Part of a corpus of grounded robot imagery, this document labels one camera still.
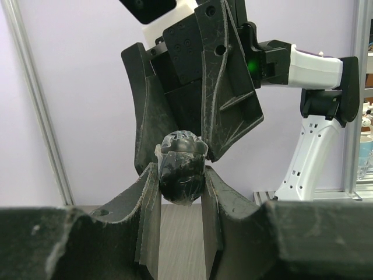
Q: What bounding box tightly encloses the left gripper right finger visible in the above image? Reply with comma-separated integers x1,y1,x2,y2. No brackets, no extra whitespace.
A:
202,167,372,279

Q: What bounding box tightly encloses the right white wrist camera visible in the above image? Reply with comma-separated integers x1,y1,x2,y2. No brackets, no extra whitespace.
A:
120,0,198,48

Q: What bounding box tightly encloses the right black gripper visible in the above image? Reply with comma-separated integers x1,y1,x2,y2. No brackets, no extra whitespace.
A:
121,1,263,174

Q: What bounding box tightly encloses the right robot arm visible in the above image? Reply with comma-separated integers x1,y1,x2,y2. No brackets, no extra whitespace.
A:
121,1,360,205

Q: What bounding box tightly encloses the dusty black oval case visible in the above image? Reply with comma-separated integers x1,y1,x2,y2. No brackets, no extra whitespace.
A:
154,130,208,206

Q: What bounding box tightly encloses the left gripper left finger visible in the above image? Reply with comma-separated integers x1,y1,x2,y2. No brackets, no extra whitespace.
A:
1,163,161,279

